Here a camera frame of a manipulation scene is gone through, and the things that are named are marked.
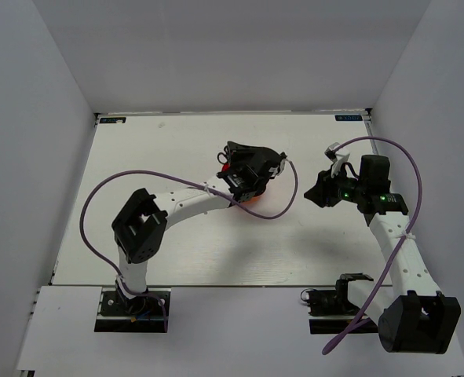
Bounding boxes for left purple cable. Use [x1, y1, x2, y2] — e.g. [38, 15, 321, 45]
[79, 159, 298, 333]

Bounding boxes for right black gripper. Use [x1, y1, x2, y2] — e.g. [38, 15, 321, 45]
[304, 163, 367, 208]

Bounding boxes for right blue corner label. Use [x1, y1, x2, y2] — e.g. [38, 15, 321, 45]
[334, 115, 363, 122]

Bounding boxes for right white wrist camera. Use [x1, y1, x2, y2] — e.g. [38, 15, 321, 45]
[324, 142, 350, 178]

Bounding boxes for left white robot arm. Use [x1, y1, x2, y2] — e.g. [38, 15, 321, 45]
[111, 141, 287, 313]

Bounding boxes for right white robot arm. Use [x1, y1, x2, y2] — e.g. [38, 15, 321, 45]
[304, 153, 461, 354]

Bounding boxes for left blue corner label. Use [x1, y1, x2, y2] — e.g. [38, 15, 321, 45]
[99, 117, 126, 124]

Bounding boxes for purple cable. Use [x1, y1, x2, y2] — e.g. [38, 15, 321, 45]
[320, 136, 423, 356]
[79, 159, 298, 333]

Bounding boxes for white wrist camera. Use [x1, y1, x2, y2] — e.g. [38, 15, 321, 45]
[324, 142, 350, 178]
[269, 153, 287, 179]

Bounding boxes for blue corner label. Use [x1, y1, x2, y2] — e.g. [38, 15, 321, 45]
[334, 115, 363, 122]
[99, 117, 126, 124]

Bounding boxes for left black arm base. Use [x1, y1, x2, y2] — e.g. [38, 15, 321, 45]
[94, 290, 171, 334]

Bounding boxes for black-handled scissors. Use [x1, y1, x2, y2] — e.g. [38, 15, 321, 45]
[217, 145, 231, 165]

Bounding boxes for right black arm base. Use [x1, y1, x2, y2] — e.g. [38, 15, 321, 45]
[300, 288, 359, 335]

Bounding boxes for orange round compartment container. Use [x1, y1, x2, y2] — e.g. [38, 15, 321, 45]
[220, 164, 266, 207]

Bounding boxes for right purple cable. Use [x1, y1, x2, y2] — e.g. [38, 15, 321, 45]
[320, 136, 423, 356]

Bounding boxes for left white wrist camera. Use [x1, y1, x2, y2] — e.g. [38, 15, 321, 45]
[269, 153, 287, 179]

